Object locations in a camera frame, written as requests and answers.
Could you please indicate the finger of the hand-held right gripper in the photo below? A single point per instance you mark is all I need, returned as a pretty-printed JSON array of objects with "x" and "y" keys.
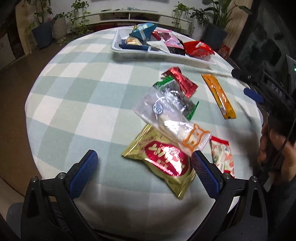
[
  {"x": 253, "y": 95},
  {"x": 240, "y": 74}
]

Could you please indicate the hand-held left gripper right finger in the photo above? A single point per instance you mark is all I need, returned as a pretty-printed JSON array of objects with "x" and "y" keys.
[{"x": 204, "y": 173}]

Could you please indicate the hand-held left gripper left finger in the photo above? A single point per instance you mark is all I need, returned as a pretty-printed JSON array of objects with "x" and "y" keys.
[{"x": 84, "y": 172}]

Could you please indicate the small red white candy packet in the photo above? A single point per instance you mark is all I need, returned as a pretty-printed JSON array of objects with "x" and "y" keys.
[{"x": 222, "y": 155}]

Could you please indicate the orange stick packet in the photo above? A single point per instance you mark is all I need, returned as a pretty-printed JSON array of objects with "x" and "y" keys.
[{"x": 218, "y": 95}]

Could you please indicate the gold packet red label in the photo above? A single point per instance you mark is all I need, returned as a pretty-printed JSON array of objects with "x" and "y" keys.
[{"x": 161, "y": 162}]

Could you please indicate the red triangular packet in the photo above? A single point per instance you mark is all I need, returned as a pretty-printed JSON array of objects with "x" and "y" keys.
[{"x": 198, "y": 49}]

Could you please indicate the red foil packet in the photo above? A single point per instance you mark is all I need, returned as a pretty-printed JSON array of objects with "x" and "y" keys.
[{"x": 180, "y": 81}]

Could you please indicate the green-edged dark snack packet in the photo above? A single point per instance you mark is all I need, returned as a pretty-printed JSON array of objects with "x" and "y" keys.
[{"x": 185, "y": 104}]

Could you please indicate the clear packet round logo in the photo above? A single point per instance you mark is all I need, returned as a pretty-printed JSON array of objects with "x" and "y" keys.
[{"x": 161, "y": 115}]

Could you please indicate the pink packet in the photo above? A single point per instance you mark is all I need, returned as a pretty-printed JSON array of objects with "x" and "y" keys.
[{"x": 172, "y": 40}]

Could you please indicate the white plastic tray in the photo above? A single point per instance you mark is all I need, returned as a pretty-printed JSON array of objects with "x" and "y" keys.
[{"x": 161, "y": 55}]

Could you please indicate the white red-striped packet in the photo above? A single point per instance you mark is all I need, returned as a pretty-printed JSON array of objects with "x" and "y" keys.
[{"x": 158, "y": 45}]

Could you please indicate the dark brown glossy packet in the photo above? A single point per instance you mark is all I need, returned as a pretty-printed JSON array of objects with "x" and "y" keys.
[{"x": 158, "y": 35}]

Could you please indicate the cartoon print teal packet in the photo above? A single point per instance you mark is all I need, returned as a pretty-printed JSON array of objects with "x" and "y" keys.
[{"x": 143, "y": 31}]

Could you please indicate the blue cake packet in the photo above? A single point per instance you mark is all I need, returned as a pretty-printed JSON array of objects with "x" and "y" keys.
[{"x": 134, "y": 47}]

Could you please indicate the person's right forearm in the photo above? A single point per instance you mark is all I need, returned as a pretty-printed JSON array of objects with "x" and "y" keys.
[{"x": 284, "y": 208}]

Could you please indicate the person's right hand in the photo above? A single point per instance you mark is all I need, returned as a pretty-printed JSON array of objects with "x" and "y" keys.
[{"x": 286, "y": 160}]

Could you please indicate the red paper bag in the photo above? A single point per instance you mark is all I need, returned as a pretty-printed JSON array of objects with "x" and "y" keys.
[{"x": 224, "y": 51}]

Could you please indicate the glass sliding door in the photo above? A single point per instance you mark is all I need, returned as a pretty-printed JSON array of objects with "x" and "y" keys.
[{"x": 266, "y": 34}]

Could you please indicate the large-leaf plant dark pot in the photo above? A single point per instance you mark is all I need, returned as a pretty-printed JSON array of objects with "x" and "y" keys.
[{"x": 214, "y": 34}]

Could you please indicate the bushy plant white pot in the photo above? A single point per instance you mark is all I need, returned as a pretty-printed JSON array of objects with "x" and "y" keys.
[{"x": 200, "y": 17}]

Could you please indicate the grey cloth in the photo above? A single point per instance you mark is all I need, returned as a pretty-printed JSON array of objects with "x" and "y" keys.
[{"x": 15, "y": 215}]

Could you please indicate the trailing vine plant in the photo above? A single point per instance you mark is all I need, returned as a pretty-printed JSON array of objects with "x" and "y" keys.
[{"x": 180, "y": 11}]

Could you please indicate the white television cabinet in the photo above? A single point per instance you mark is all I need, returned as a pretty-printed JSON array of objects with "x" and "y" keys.
[{"x": 108, "y": 17}]

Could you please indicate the tall plant dark blue pot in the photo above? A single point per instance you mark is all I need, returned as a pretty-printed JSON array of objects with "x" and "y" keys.
[{"x": 42, "y": 34}]

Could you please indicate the plant white ribbed pot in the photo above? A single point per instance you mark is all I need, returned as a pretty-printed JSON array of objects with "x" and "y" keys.
[{"x": 59, "y": 27}]

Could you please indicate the trailing pothos plant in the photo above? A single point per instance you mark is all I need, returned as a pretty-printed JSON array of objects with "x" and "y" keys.
[{"x": 78, "y": 14}]

